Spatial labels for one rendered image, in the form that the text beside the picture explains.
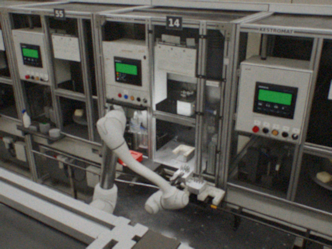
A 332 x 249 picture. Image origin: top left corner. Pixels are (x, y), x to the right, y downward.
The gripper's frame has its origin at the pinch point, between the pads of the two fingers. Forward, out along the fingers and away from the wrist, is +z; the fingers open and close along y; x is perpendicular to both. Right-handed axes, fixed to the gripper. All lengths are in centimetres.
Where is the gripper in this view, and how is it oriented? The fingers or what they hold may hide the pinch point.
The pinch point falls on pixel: (180, 178)
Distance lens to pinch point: 250.3
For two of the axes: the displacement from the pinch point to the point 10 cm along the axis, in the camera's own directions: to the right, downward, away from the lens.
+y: -0.1, -9.1, -4.2
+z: 5.2, -3.7, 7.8
